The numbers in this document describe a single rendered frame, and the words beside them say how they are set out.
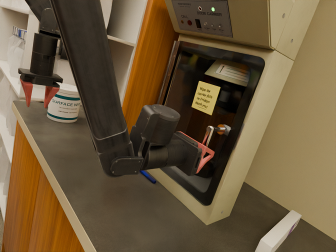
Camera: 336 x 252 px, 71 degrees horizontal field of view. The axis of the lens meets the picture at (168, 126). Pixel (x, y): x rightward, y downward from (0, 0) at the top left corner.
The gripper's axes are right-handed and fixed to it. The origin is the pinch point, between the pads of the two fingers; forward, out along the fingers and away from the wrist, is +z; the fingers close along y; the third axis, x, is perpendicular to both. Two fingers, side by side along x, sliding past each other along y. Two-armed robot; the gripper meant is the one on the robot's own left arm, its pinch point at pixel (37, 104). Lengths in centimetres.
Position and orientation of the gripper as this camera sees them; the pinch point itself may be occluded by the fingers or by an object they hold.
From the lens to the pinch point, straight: 79.0
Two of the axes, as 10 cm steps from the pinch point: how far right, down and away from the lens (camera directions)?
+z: -2.8, 9.2, 2.6
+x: -6.2, -3.8, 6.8
